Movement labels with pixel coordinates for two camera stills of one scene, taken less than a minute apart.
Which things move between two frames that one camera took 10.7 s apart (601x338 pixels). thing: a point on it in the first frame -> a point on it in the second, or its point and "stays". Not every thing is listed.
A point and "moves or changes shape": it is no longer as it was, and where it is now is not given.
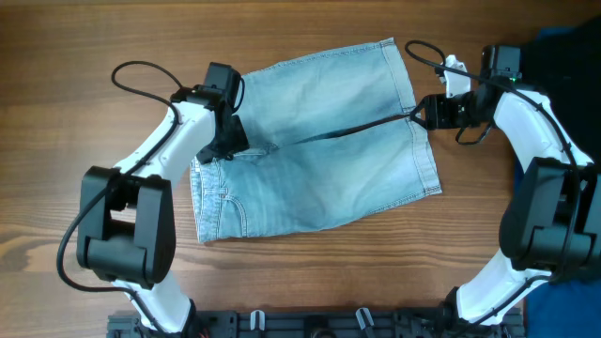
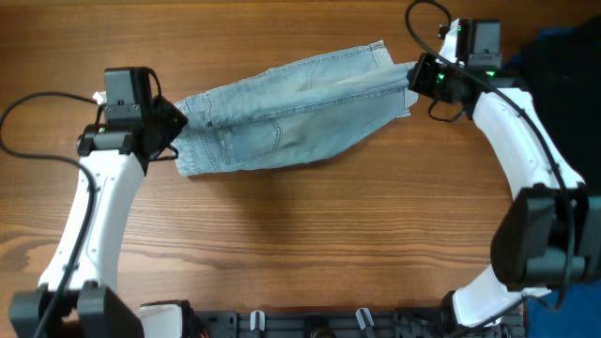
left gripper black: [238, 144] -> [176, 122]
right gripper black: [436, 115] -> [419, 77]
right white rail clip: [363, 316] stays
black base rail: [317, 324] stays
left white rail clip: [257, 320] stays
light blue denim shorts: [331, 137] moves or changes shape
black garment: [563, 65] stays
